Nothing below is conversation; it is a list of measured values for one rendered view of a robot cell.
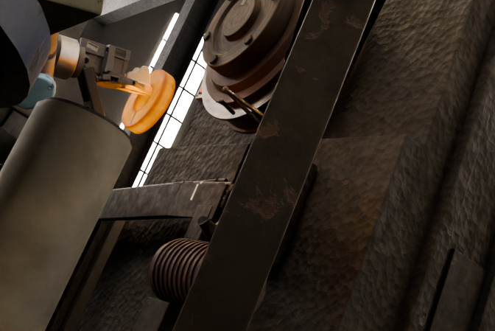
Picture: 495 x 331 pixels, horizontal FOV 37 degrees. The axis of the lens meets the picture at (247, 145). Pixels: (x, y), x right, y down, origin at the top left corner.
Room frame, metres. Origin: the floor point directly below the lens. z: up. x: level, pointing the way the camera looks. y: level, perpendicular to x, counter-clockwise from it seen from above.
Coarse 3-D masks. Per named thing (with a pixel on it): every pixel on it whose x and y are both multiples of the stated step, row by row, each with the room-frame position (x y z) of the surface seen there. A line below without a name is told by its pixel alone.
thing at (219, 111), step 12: (204, 72) 1.85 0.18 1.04; (204, 84) 1.83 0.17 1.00; (204, 96) 1.80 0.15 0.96; (264, 96) 1.57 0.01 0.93; (216, 108) 1.73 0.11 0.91; (240, 108) 1.64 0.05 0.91; (264, 108) 1.59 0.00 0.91; (228, 120) 1.68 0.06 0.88; (240, 120) 1.67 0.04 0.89; (252, 120) 1.65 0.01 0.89
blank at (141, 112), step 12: (156, 72) 1.60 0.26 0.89; (156, 84) 1.58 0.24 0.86; (168, 84) 1.55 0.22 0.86; (132, 96) 1.66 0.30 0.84; (144, 96) 1.64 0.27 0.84; (156, 96) 1.55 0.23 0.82; (168, 96) 1.55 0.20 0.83; (132, 108) 1.63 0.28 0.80; (144, 108) 1.57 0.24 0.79; (156, 108) 1.55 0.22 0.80; (132, 120) 1.60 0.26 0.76; (144, 120) 1.57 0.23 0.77; (156, 120) 1.57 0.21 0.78
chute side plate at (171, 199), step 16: (112, 192) 2.01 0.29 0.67; (128, 192) 1.93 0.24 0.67; (144, 192) 1.86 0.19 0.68; (160, 192) 1.79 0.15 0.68; (176, 192) 1.73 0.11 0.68; (192, 192) 1.67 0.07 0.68; (208, 192) 1.61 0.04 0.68; (224, 192) 1.57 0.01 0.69; (112, 208) 1.97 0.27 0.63; (128, 208) 1.90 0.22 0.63; (144, 208) 1.83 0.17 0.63; (160, 208) 1.76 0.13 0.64; (176, 208) 1.70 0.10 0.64; (192, 208) 1.64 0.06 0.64
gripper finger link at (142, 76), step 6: (144, 66) 1.57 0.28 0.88; (132, 72) 1.56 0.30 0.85; (138, 72) 1.57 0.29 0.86; (144, 72) 1.57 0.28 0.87; (132, 78) 1.56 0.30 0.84; (138, 78) 1.57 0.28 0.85; (144, 78) 1.58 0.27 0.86; (138, 90) 1.58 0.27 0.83; (144, 90) 1.57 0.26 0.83; (150, 90) 1.59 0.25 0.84
